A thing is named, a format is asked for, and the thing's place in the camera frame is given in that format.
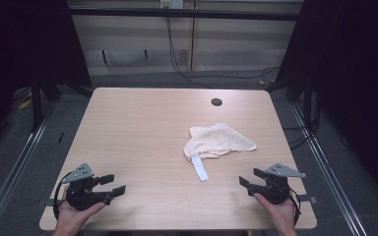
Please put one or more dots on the person's right hand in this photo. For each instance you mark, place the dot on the person's right hand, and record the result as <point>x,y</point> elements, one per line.
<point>277,213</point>

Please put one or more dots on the cream white towel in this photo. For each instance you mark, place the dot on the cream white towel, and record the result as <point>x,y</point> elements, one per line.
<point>216,139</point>

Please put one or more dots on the grey tape strip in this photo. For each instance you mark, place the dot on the grey tape strip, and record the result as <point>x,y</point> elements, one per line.
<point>50,202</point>
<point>307,198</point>

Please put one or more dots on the white wall socket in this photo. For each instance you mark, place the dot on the white wall socket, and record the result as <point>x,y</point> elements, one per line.
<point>172,3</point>

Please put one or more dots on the black metal stand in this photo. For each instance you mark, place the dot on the black metal stand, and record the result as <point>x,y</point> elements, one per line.
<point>36,105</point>

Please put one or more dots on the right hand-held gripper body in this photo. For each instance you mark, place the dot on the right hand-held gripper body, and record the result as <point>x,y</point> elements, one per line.
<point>274,188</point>

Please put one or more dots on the metal floor rail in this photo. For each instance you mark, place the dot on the metal floor rail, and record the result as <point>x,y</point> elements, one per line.
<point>13,170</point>
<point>328,177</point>

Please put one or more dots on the yellow floor tape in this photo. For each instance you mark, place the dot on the yellow floor tape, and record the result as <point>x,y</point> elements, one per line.
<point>25,104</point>

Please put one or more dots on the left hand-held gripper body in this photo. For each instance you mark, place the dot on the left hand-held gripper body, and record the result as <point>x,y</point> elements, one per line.
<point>82,193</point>

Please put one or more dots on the black horizontal metal bar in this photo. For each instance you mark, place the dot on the black horizontal metal bar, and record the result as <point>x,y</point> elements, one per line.
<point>177,13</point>

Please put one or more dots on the dark curtain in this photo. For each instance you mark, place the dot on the dark curtain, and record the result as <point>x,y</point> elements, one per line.
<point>354,82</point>
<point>19,49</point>

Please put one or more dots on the person's left hand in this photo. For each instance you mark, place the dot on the person's left hand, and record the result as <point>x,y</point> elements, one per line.
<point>74,218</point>

